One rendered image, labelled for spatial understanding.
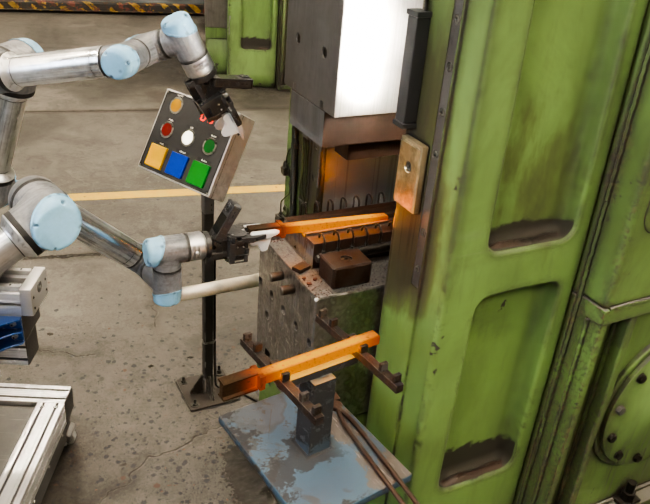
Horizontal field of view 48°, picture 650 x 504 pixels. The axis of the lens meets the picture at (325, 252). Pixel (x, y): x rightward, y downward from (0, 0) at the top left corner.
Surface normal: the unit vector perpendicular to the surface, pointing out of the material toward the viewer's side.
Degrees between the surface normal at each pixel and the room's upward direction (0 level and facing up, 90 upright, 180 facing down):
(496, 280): 90
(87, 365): 0
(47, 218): 87
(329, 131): 90
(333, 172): 90
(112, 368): 0
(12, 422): 0
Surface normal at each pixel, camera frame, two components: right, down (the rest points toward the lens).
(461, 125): -0.89, 0.15
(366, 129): 0.45, 0.46
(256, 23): 0.15, 0.48
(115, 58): -0.23, 0.45
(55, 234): 0.71, 0.33
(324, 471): 0.07, -0.88
